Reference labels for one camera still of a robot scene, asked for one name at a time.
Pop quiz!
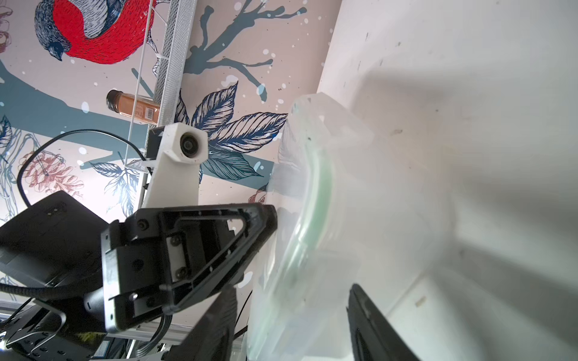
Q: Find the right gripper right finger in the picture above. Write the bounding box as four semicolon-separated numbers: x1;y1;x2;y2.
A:
346;284;418;361

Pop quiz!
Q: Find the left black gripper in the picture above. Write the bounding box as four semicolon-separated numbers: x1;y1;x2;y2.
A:
101;203;278;333

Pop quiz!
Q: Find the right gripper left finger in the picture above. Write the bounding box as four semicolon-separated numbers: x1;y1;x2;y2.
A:
164;285;238;361

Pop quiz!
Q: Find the clear lunch box lid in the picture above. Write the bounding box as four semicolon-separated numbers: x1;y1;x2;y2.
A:
244;93;334;360

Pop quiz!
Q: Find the clear plastic lunch box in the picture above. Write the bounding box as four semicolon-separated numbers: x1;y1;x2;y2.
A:
301;93;454;360

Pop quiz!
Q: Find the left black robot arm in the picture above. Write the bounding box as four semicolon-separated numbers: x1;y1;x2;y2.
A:
1;191;278;360

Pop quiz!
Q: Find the orange sauce bottle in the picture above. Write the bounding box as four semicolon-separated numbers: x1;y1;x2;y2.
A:
106;90;160;125

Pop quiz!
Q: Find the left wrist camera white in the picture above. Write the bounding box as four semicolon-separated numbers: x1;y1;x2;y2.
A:
142;123;209;208

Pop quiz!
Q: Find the left black cable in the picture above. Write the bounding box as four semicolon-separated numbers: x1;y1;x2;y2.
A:
16;128;152;208

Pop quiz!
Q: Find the white wire mesh shelf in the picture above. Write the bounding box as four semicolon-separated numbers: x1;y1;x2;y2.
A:
126;0;200;150

